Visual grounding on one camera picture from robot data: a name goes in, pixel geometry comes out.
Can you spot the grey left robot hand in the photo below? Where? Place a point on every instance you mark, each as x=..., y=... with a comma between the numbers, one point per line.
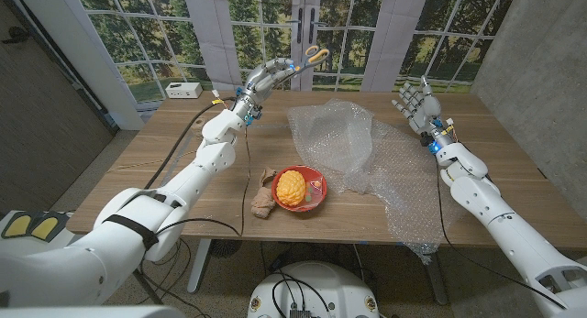
x=259, y=84

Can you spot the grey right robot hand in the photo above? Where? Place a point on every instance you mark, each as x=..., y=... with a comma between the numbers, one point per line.
x=424, y=112

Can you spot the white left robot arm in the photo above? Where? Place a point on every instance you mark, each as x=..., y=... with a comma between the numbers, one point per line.
x=137, y=217

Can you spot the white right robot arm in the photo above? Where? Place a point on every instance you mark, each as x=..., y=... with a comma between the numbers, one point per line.
x=504, y=226

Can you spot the clear bubble wrap sheet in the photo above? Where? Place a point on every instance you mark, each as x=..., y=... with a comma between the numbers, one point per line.
x=339, y=134

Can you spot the red bowl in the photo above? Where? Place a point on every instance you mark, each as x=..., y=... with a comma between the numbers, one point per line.
x=319, y=198

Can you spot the brown twine spool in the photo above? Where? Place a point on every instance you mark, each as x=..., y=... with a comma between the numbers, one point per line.
x=198, y=124

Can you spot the white power strip box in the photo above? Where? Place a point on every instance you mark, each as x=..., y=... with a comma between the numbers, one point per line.
x=183, y=90

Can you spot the yellow textured toy fruit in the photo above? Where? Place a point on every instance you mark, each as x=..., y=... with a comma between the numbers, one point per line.
x=291, y=188

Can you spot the small wrapped candy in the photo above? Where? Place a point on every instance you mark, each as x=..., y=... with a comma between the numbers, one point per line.
x=316, y=185

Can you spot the crumpled beige cloth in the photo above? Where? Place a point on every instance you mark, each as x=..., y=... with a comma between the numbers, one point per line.
x=263, y=201

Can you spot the printed forest window backdrop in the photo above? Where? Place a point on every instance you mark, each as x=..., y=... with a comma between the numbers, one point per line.
x=151, y=34

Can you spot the loose brown twine strand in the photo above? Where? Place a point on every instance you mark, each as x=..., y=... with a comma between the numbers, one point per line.
x=137, y=164

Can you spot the black round ribbed object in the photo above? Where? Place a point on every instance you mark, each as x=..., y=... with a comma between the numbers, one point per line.
x=224, y=248

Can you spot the grey table leg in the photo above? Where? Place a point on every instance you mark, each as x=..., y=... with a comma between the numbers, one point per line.
x=438, y=281

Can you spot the white table leg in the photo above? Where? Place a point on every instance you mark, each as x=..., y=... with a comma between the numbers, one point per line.
x=198, y=267

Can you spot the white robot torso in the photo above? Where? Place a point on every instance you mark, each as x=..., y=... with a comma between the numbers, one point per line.
x=348, y=290

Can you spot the yellow black foot pedal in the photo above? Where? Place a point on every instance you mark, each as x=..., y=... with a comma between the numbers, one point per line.
x=18, y=225

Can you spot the black wall hook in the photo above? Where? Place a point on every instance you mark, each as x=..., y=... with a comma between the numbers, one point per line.
x=18, y=33

